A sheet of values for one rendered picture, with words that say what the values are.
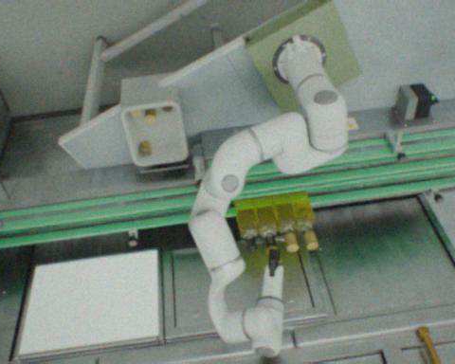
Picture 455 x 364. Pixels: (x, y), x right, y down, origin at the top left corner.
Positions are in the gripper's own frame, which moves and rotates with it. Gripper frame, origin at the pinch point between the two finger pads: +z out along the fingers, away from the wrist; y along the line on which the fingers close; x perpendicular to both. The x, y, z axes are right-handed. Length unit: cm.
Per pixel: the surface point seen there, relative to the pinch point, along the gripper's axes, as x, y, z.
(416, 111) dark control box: -41, 19, 48
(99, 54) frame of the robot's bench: 78, 16, 84
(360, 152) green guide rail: -23.7, 14.3, 32.2
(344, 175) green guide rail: -19.6, 6.8, 29.3
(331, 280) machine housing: -17.3, -15.6, 5.4
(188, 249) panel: 29.0, -12.4, 10.5
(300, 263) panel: -7.7, -13.1, 8.9
